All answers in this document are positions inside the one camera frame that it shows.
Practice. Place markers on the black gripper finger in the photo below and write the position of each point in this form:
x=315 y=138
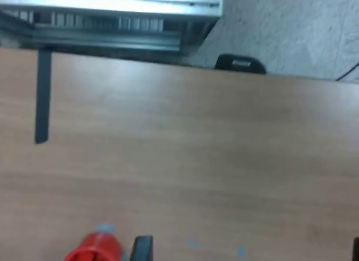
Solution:
x=356 y=249
x=143 y=248

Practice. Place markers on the light blue tape mark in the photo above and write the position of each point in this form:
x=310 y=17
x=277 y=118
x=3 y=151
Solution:
x=241 y=251
x=105 y=228
x=193 y=243

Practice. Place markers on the red plastic cup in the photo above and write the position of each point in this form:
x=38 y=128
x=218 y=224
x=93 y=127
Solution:
x=95 y=248

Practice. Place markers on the grey metal robot cart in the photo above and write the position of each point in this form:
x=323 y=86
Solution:
x=112 y=22

